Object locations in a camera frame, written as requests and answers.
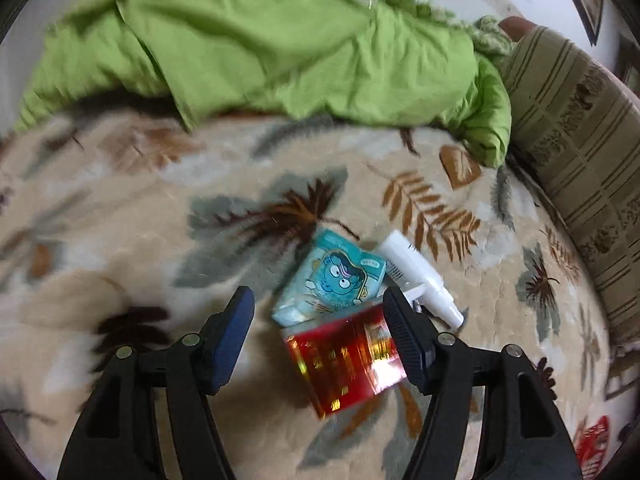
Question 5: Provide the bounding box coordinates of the white tube bottle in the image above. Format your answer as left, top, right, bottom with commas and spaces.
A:
377, 230, 465, 331

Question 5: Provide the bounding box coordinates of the beige leaf-printed blanket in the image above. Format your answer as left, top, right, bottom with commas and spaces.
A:
0, 110, 631, 480

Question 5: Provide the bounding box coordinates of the teal cartoon snack packet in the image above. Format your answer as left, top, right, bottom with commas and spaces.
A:
271, 228, 388, 328

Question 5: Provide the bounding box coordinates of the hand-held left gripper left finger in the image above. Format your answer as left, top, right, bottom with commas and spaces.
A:
57, 286, 256, 480

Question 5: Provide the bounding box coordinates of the brown pillow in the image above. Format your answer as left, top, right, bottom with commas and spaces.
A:
499, 16, 537, 42

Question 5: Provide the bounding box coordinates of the green blanket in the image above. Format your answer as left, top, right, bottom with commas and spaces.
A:
15, 0, 513, 168

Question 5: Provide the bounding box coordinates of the striped olive sofa cushion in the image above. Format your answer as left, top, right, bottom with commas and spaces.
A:
500, 25, 640, 346

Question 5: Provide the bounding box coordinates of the shiny red box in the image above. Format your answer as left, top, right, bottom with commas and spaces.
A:
281, 302, 408, 418

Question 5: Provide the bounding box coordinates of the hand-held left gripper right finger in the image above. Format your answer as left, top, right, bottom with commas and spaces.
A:
382, 286, 583, 480

